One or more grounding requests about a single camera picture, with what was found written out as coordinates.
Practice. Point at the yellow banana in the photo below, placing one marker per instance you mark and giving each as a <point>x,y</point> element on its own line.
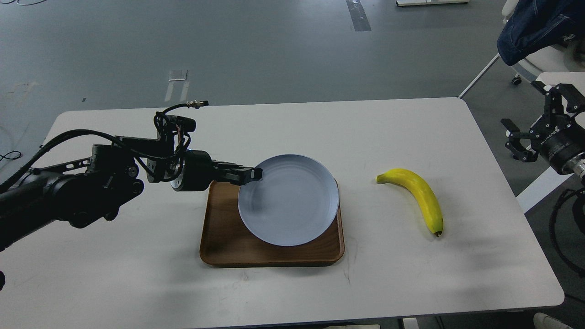
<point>423,194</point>

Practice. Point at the brown wooden tray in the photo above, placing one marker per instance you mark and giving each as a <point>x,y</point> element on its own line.
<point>226,241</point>

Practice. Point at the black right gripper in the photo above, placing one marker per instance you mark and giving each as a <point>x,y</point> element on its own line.
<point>555,136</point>

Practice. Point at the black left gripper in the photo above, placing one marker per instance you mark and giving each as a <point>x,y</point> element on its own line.
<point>197,172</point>

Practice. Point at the blue denim jacket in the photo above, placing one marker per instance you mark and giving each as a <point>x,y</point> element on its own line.
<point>538,24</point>

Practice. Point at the white chair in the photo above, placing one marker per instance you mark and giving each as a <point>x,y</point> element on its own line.
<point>564,58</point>

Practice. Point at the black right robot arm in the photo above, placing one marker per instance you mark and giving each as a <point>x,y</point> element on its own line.
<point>555,135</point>

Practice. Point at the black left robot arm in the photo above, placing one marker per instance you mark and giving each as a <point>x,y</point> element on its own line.
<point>82,191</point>

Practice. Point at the light blue round plate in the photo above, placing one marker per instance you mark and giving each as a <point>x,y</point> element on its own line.
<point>293,203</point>

